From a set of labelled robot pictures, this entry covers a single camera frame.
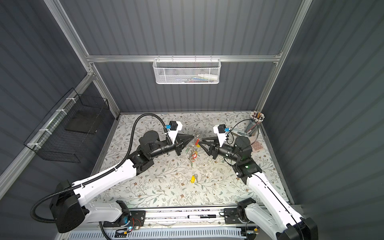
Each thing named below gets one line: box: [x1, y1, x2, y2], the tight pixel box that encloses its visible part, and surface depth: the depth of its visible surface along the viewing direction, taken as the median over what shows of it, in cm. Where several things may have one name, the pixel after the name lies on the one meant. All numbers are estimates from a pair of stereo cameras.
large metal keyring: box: [188, 131, 200, 162], surface depth 70 cm
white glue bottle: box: [197, 74, 219, 81], surface depth 93 cm
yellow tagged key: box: [189, 174, 198, 184], surface depth 88 cm
